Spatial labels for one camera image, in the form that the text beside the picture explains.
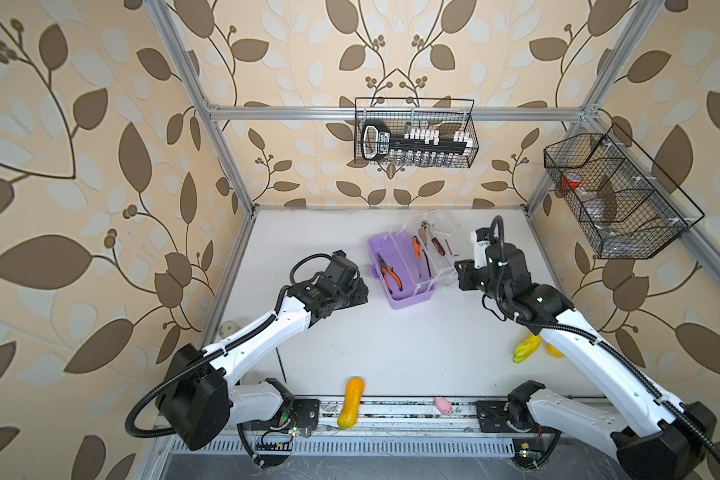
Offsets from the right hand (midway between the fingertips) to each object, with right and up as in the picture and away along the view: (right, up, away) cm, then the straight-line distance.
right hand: (459, 266), depth 76 cm
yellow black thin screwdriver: (-48, -29, +7) cm, 57 cm away
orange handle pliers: (-18, -3, +26) cm, 32 cm away
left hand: (-24, -7, +5) cm, 25 cm away
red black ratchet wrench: (-6, +12, +20) cm, 24 cm away
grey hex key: (+1, +5, +17) cm, 18 cm away
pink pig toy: (-4, -36, -1) cm, 36 cm away
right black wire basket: (+40, +15, -3) cm, 43 cm away
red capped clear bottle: (+38, +24, +13) cm, 47 cm away
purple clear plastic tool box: (-9, +1, +18) cm, 20 cm away
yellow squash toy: (-28, -36, -4) cm, 46 cm away
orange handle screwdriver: (-8, +4, +20) cm, 22 cm away
